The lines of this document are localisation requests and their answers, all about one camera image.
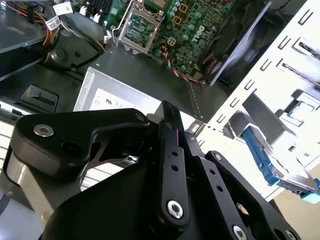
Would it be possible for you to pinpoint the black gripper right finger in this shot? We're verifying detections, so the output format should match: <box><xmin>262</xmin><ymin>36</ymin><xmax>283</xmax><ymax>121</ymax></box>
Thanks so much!
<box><xmin>177</xmin><ymin>106</ymin><xmax>302</xmax><ymax>240</ymax></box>

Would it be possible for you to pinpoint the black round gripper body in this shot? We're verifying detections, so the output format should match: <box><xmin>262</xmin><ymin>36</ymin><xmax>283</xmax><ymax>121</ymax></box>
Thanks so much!
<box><xmin>41</xmin><ymin>159</ymin><xmax>233</xmax><ymax>240</ymax></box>

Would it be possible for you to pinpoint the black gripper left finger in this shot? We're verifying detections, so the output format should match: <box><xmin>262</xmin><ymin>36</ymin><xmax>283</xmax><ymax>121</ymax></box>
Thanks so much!
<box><xmin>3</xmin><ymin>100</ymin><xmax>191</xmax><ymax>233</ymax></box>

